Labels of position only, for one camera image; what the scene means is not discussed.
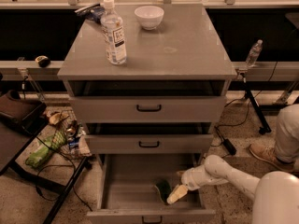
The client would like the person light trouser leg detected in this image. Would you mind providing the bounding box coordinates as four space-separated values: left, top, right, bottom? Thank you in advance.
275 104 299 163

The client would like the tan sneaker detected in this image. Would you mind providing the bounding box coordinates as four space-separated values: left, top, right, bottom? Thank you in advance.
249 144 294 173

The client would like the black folding chair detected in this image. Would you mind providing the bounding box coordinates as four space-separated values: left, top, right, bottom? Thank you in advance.
0 91 91 224

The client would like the white ceramic bowl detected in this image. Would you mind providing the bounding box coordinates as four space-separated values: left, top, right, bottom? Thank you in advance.
135 6 164 30

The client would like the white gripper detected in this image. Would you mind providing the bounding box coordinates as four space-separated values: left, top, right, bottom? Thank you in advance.
166 163 227 204

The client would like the black power adapter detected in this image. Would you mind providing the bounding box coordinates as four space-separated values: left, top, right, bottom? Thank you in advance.
215 127 236 155

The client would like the dark blue snack bag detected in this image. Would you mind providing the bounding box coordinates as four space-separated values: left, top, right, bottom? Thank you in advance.
75 3 105 24

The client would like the black tripod stand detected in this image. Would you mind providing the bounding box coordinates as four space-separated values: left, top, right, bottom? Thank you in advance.
239 72 272 135

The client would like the green yellow sponge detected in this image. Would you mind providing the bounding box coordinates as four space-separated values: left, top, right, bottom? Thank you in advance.
154 179 172 205

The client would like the small background water bottle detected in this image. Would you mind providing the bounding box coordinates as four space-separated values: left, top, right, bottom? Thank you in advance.
246 39 263 68

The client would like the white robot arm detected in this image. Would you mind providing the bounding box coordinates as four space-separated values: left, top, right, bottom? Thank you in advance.
166 155 299 224

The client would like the wire mesh trash basket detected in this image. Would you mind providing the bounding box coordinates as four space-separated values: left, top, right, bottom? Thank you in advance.
46 109 92 160

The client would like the grey top drawer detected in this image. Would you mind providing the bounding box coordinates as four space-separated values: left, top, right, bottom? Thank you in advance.
70 80 226 123

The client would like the black tape measure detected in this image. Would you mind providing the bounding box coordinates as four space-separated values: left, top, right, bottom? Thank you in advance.
35 55 50 68

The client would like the clear plastic water bottle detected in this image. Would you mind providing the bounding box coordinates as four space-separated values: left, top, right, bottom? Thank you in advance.
101 0 127 64

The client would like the green plastic bag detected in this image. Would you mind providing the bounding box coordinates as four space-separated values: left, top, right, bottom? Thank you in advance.
25 131 66 169

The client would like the grey drawer cabinet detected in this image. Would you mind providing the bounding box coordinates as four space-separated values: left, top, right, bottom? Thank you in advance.
57 3 238 156

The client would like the grey middle drawer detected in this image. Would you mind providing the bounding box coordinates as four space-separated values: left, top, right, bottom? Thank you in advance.
86 123 213 154

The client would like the grey drawer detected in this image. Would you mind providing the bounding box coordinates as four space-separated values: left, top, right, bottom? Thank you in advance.
87 154 216 224
70 80 226 123
86 123 213 154

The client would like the grey bottom drawer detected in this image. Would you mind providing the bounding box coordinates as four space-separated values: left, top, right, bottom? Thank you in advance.
87 154 216 224

